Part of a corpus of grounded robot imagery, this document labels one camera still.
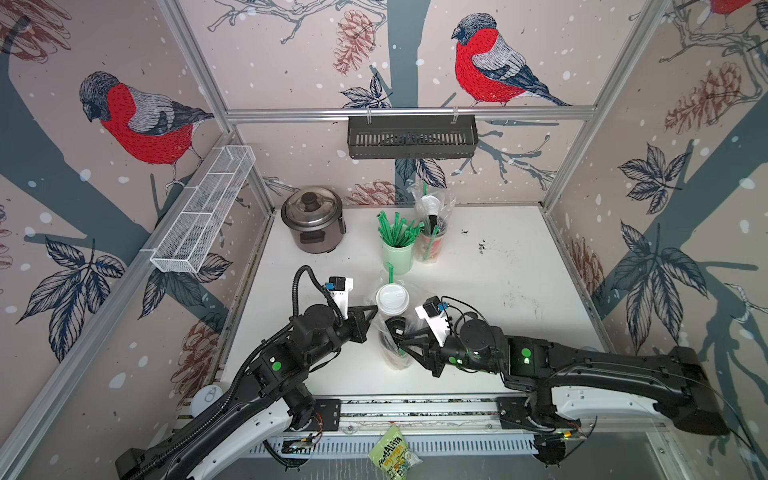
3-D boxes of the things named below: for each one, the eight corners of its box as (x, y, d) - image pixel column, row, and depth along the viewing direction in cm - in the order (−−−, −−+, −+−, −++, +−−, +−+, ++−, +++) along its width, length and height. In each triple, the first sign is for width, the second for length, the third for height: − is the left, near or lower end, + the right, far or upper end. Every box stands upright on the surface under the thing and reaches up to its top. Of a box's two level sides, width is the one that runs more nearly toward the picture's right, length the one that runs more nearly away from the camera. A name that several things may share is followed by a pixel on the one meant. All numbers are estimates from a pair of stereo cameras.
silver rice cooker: (291, 260, 107) (273, 221, 90) (301, 223, 118) (287, 183, 102) (342, 260, 107) (333, 221, 90) (347, 223, 118) (340, 183, 102)
